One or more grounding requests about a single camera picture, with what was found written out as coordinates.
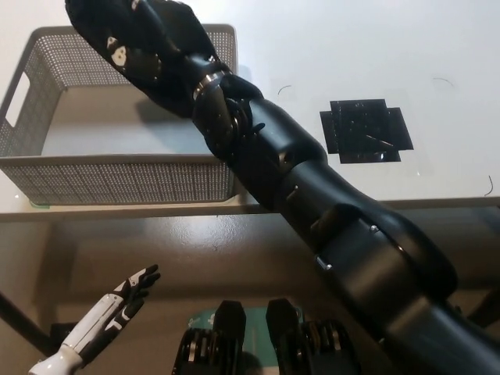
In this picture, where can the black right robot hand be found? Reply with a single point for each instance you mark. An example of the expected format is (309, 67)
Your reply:
(176, 35)

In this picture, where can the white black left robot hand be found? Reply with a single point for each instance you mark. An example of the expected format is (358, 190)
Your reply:
(105, 312)

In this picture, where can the grey perforated plastic basket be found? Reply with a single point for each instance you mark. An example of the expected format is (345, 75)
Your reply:
(117, 179)

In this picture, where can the black tape patch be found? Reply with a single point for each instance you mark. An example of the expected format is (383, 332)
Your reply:
(351, 133)

